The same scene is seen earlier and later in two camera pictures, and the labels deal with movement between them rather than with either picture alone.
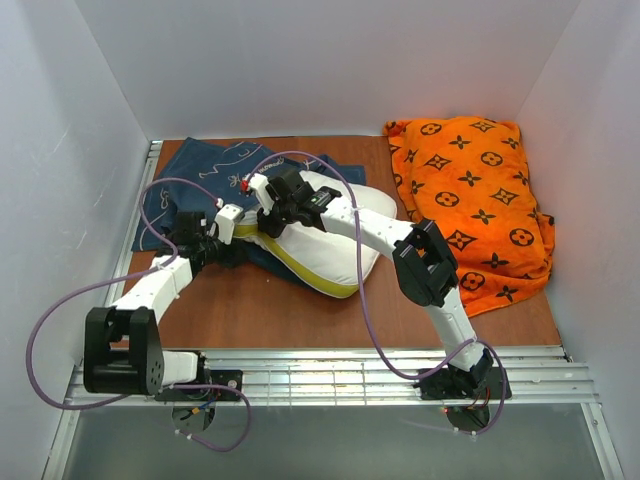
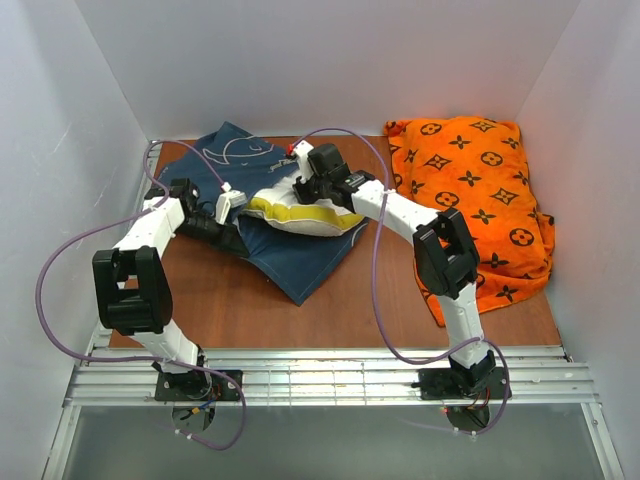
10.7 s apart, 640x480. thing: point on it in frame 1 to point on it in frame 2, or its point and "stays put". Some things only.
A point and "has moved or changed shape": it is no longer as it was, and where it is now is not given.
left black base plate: x=230 y=378 stays put
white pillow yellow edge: x=330 y=263 has moved or changed shape
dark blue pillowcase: x=204 y=173 has moved or changed shape
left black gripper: x=226 y=251 to x=226 y=233
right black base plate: x=475 y=384 stays put
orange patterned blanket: x=469 y=175 stays put
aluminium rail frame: x=539 y=378 stays put
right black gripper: x=270 y=220 to x=304 y=188
